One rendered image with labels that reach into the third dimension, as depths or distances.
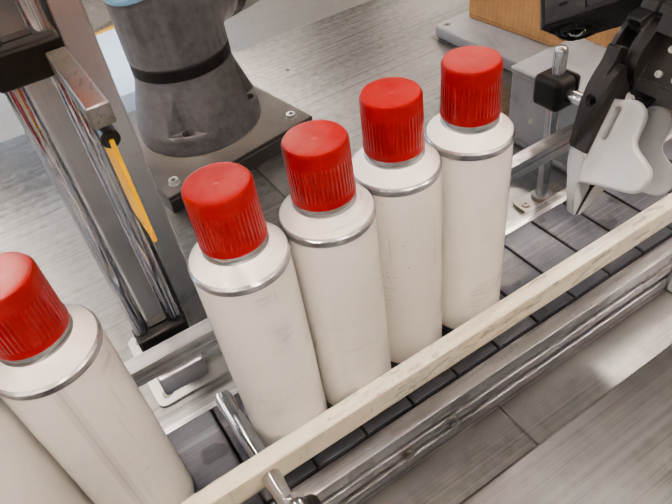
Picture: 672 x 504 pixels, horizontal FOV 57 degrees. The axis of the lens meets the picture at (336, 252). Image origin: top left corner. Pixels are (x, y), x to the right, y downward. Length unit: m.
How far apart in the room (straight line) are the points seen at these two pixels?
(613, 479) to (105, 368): 0.29
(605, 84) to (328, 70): 0.54
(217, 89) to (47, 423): 0.49
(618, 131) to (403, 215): 0.19
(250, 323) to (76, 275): 0.39
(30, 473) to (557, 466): 0.29
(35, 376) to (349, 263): 0.15
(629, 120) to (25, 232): 0.61
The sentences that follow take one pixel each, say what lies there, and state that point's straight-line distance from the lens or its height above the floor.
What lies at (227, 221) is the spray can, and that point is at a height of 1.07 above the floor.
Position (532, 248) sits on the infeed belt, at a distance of 0.53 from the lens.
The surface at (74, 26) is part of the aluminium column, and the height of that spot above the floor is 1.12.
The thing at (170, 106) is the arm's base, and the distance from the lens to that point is 0.73.
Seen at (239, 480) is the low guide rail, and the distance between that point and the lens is 0.38.
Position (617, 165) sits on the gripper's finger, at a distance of 0.47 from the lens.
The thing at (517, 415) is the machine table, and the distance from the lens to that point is 0.49.
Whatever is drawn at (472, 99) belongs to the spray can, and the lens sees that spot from 0.35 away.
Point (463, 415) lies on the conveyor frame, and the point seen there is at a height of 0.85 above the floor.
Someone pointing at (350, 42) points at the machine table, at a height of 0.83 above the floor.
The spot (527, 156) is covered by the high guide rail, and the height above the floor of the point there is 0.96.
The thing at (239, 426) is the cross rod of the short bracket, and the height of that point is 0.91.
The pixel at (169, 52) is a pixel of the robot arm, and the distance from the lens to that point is 0.70.
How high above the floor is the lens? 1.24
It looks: 43 degrees down
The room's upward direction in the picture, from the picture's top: 9 degrees counter-clockwise
